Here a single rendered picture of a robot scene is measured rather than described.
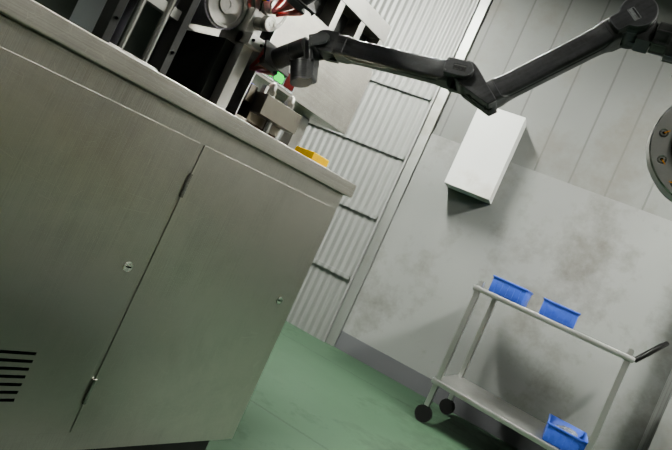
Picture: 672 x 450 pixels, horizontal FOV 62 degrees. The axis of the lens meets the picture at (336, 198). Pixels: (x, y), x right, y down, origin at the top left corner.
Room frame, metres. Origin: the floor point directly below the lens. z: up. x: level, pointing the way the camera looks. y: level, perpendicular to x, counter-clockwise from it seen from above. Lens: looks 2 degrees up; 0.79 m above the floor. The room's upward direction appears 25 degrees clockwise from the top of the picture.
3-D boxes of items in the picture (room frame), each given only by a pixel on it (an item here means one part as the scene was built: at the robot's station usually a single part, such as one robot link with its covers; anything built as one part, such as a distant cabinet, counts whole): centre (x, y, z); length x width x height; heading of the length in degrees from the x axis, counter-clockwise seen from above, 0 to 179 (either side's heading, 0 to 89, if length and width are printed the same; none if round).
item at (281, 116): (1.76, 0.40, 1.00); 0.40 x 0.16 x 0.06; 51
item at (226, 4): (1.50, 0.56, 1.17); 0.26 x 0.12 x 0.12; 51
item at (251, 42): (1.46, 0.38, 1.05); 0.06 x 0.05 x 0.31; 51
